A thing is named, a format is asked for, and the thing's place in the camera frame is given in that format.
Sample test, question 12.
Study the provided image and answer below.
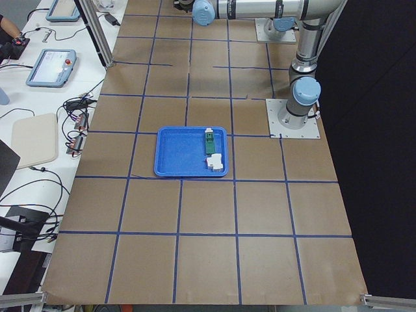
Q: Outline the green terminal block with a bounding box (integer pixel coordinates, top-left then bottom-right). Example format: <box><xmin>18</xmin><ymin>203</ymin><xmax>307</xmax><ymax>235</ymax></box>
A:
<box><xmin>204</xmin><ymin>127</ymin><xmax>215</xmax><ymax>155</ymax></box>

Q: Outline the white circuit breaker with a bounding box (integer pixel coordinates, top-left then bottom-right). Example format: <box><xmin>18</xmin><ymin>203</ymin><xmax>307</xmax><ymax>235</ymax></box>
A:
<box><xmin>206</xmin><ymin>153</ymin><xmax>224</xmax><ymax>172</ymax></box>

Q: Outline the blue plastic tray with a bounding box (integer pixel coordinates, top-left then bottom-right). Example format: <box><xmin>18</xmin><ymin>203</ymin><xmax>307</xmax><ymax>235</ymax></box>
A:
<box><xmin>153</xmin><ymin>126</ymin><xmax>229</xmax><ymax>177</ymax></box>

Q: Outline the red usb hub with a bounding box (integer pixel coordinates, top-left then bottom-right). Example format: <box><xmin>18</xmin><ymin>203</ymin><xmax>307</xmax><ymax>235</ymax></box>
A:
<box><xmin>74</xmin><ymin>112</ymin><xmax>89</xmax><ymax>131</ymax></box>
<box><xmin>66</xmin><ymin>135</ymin><xmax>84</xmax><ymax>156</ymax></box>

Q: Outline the black power adapter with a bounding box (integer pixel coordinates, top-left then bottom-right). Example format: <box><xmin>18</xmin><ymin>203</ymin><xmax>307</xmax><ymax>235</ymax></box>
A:
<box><xmin>105</xmin><ymin>14</ymin><xmax>120</xmax><ymax>26</ymax></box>

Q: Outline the beige pad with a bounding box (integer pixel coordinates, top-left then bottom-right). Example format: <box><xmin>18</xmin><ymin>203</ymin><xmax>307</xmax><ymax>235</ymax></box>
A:
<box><xmin>11</xmin><ymin>113</ymin><xmax>59</xmax><ymax>169</ymax></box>

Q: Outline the near teach pendant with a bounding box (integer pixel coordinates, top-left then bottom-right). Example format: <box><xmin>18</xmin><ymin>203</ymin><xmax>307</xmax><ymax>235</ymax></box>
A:
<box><xmin>26</xmin><ymin>49</ymin><xmax>77</xmax><ymax>88</ymax></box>

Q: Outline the teach pendant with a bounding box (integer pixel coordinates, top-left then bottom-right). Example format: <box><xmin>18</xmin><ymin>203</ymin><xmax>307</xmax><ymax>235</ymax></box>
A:
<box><xmin>26</xmin><ymin>49</ymin><xmax>77</xmax><ymax>88</ymax></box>
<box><xmin>45</xmin><ymin>0</ymin><xmax>80</xmax><ymax>22</ymax></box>

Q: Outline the black laptop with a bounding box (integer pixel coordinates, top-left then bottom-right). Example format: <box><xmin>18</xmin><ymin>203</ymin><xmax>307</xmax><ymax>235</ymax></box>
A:
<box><xmin>0</xmin><ymin>141</ymin><xmax>20</xmax><ymax>194</ymax></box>

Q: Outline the far teach pendant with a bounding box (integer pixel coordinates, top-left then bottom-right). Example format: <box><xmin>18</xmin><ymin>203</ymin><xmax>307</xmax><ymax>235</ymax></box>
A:
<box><xmin>45</xmin><ymin>0</ymin><xmax>80</xmax><ymax>22</ymax></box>

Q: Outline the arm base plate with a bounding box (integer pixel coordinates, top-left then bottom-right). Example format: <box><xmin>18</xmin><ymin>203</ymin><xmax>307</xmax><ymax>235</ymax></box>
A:
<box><xmin>266</xmin><ymin>99</ymin><xmax>320</xmax><ymax>140</ymax></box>
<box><xmin>255</xmin><ymin>17</ymin><xmax>296</xmax><ymax>44</ymax></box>

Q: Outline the aluminium frame post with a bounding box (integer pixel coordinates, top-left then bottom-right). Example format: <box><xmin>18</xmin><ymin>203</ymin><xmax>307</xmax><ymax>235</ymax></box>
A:
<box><xmin>74</xmin><ymin>0</ymin><xmax>114</xmax><ymax>68</ymax></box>

